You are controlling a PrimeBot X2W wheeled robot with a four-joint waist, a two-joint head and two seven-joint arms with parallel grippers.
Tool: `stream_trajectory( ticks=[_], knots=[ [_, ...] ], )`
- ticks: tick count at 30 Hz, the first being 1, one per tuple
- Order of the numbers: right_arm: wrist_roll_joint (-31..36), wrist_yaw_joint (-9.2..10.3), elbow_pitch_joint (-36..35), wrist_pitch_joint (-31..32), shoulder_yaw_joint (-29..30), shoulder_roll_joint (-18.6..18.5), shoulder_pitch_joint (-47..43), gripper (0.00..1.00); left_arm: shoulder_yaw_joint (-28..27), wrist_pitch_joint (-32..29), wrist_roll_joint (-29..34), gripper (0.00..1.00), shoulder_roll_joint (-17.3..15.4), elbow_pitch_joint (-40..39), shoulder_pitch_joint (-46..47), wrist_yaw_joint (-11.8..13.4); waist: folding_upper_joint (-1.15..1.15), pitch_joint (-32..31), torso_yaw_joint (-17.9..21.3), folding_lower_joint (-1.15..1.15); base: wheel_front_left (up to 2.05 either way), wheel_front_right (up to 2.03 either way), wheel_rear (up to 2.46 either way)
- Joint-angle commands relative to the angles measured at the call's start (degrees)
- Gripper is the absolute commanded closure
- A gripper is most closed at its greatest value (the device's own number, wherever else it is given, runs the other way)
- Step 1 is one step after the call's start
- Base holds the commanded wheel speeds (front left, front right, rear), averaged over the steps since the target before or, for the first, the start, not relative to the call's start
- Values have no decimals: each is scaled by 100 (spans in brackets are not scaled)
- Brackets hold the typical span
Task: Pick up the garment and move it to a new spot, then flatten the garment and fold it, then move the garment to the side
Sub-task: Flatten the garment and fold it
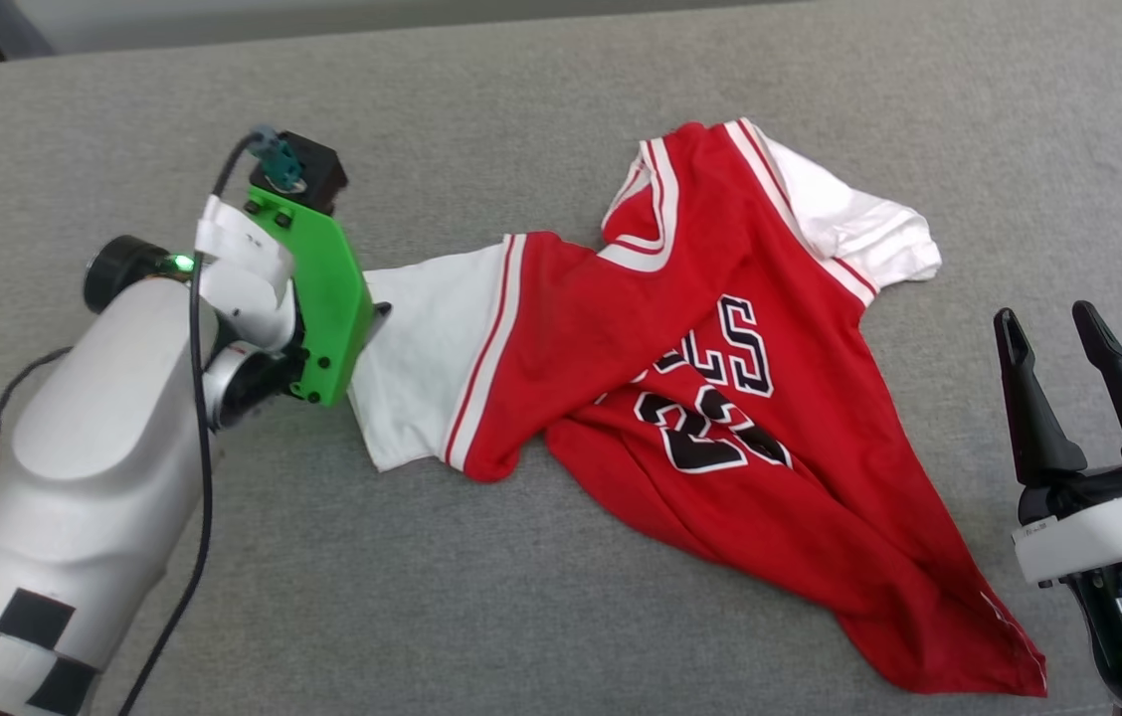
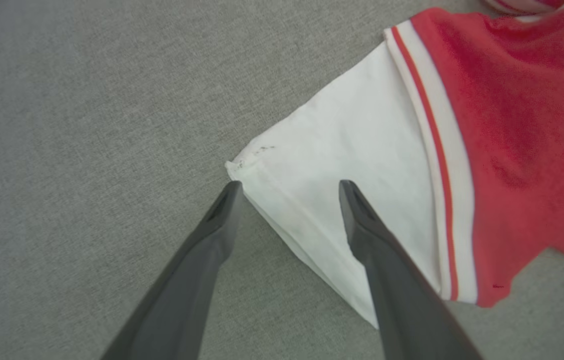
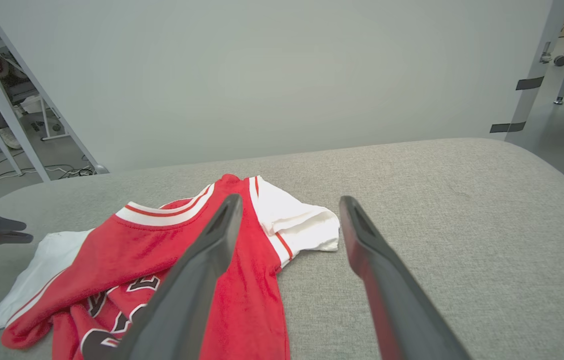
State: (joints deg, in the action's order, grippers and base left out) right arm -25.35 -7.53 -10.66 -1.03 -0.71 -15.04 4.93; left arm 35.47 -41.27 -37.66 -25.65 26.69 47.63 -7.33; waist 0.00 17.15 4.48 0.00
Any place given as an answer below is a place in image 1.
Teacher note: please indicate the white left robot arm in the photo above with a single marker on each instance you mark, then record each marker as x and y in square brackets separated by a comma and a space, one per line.
[93, 467]

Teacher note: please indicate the grey metal partition post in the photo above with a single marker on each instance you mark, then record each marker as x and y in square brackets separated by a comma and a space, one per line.
[9, 25]

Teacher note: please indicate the grey fabric sofa cushion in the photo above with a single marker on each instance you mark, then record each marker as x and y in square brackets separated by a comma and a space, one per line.
[422, 597]

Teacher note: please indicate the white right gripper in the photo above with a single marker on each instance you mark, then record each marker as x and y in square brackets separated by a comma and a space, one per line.
[1108, 522]

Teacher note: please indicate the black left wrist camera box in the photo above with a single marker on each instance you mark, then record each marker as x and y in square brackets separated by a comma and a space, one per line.
[307, 169]

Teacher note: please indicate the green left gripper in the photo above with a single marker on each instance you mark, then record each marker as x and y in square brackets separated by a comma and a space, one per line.
[322, 288]

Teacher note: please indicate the red and white basketball jersey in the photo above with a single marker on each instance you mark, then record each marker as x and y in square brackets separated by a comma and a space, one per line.
[720, 378]

